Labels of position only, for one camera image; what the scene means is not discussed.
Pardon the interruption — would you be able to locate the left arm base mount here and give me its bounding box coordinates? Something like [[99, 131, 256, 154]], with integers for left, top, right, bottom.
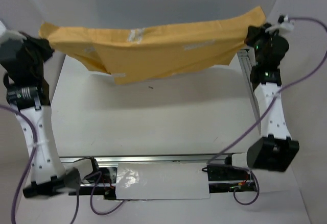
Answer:
[[79, 166, 118, 200]]

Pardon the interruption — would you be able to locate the white cover plate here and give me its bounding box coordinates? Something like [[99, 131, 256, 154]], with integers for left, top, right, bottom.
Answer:
[[115, 163, 210, 200]]

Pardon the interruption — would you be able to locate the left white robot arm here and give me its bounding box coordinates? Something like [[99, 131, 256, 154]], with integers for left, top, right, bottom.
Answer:
[[1, 30, 101, 198]]

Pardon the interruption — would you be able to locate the orange pillowcase with blue back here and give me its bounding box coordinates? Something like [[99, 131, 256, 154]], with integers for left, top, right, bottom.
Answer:
[[39, 7, 266, 85]]

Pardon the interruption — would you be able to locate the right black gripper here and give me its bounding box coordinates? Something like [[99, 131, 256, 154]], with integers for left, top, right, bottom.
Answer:
[[244, 22, 281, 65]]

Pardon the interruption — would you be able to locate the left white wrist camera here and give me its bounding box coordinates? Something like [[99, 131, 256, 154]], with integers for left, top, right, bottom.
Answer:
[[0, 21, 26, 45]]

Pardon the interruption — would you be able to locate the aluminium side rail frame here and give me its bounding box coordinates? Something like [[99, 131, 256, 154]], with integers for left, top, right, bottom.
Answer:
[[237, 47, 260, 120]]

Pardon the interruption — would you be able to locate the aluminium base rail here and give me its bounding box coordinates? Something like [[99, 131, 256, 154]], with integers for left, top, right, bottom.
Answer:
[[60, 153, 246, 165]]

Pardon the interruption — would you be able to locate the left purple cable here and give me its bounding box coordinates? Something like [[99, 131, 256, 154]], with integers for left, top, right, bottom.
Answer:
[[0, 104, 128, 224]]

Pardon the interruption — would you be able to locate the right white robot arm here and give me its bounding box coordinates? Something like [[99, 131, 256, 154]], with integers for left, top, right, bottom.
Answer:
[[223, 20, 299, 179]]

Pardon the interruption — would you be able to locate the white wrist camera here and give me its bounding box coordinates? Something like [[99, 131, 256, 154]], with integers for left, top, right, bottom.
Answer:
[[0, 21, 26, 45], [265, 15, 295, 34]]

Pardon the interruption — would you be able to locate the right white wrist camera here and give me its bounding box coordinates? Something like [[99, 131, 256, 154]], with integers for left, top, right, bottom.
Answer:
[[265, 15, 295, 34]]

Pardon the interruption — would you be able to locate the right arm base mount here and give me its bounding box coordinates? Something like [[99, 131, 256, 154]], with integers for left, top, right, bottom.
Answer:
[[201, 165, 256, 193]]

